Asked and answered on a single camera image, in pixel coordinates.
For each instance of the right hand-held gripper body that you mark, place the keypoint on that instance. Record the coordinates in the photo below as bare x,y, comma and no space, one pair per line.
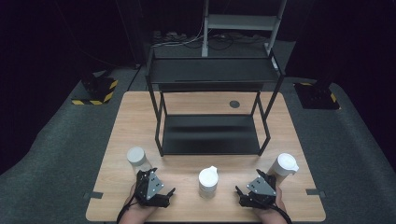
261,186

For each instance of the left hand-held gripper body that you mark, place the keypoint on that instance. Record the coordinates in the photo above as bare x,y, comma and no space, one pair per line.
154,185

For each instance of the white cup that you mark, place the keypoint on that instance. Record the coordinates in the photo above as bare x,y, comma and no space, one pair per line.
136,155

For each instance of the white-lidded jar with spout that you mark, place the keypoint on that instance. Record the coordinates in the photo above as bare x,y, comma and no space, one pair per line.
208,180

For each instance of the black two-tier metal rack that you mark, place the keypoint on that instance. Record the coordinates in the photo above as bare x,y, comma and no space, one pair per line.
211,133

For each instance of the person's right hand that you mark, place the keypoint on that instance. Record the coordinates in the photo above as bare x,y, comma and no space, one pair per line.
274,211

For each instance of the person's left hand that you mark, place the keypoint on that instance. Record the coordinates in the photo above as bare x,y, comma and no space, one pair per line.
137,210

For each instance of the white-lidded jar, brown contents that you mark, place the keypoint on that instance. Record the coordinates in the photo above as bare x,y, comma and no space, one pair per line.
286,163

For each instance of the grey tape piece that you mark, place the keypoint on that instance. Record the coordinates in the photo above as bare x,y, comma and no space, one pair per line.
315,193
92,195

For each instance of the black round table grommet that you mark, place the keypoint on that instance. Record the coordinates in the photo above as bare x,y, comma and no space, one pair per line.
234,104

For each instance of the hazard-striped stand base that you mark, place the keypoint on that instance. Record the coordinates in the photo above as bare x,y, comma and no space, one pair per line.
316,96
98,90

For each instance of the black power strip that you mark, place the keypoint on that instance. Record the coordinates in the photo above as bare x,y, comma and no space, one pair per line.
169,35

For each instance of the grey metal stand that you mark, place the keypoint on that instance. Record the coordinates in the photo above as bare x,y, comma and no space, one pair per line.
239,22

